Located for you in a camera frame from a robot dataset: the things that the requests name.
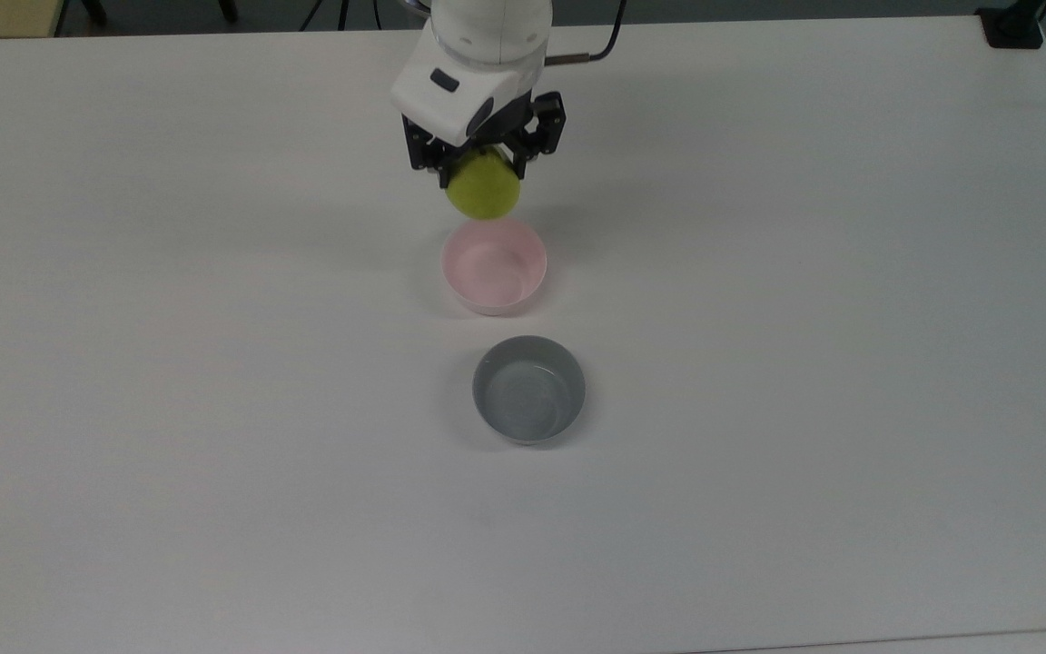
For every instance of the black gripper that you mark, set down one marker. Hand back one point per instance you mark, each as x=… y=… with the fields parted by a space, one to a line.
x=512 y=123

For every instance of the green pear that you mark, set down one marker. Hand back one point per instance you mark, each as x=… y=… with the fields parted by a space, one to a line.
x=485 y=186

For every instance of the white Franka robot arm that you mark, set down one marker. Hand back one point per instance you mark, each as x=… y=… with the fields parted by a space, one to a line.
x=487 y=41

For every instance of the pink plastic bowl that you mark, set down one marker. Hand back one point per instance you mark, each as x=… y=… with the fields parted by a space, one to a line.
x=494 y=268

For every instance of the grey plastic bowl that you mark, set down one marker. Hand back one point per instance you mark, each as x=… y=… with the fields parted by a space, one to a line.
x=529 y=392

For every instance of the black tripod legs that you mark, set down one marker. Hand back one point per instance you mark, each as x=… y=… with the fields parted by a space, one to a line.
x=341 y=11

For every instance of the black furniture leg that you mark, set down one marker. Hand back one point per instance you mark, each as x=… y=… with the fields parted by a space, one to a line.
x=96 y=11
x=229 y=9

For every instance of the black clamp mount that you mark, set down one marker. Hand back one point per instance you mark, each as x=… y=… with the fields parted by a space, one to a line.
x=1011 y=25

